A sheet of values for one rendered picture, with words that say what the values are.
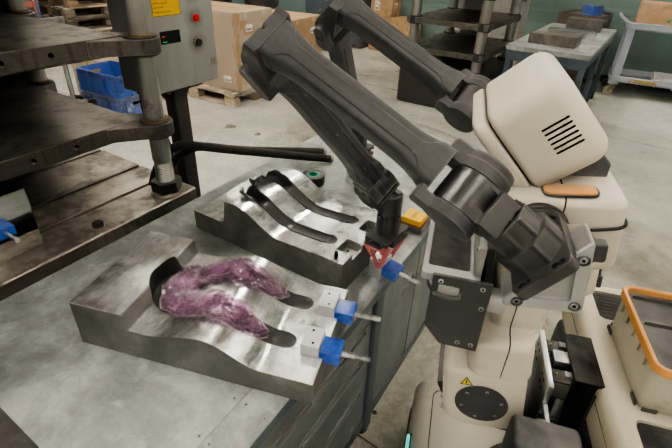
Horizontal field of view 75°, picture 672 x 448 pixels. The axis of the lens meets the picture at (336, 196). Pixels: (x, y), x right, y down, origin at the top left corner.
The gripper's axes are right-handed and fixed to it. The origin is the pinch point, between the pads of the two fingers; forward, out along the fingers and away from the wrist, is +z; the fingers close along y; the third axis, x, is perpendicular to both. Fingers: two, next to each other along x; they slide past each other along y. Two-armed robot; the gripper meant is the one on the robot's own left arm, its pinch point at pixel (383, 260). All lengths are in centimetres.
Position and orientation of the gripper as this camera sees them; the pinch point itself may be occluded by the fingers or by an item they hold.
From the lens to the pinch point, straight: 112.6
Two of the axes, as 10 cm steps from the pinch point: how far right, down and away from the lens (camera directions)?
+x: 7.9, 3.3, -5.2
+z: -0.3, 8.6, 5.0
